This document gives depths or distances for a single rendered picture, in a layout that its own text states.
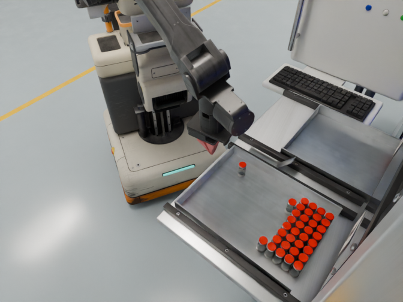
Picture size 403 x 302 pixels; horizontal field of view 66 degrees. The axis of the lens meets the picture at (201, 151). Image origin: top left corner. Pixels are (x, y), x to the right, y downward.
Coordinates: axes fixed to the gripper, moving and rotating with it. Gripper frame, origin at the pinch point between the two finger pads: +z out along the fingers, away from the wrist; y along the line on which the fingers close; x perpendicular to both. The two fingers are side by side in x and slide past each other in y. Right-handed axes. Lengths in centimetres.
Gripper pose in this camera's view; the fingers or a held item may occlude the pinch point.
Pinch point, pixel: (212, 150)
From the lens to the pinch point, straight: 76.9
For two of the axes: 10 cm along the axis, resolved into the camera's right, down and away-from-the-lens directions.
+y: 8.5, 3.9, -3.6
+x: 5.3, -6.6, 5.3
